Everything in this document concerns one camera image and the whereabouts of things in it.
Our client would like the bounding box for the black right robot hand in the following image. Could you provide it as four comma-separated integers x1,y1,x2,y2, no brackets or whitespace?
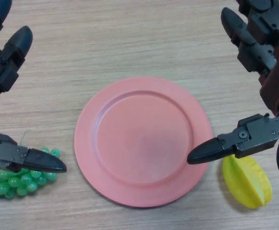
186,0,279,165

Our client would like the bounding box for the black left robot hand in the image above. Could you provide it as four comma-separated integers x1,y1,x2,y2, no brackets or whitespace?
0,0,67,173

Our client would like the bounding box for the green grape bunch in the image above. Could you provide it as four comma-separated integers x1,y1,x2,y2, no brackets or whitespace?
0,130,61,199

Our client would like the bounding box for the pink round plate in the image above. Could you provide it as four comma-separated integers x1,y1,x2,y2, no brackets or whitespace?
74,76,213,208

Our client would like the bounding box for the yellow starfruit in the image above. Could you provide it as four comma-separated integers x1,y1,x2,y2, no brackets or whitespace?
222,154,273,209

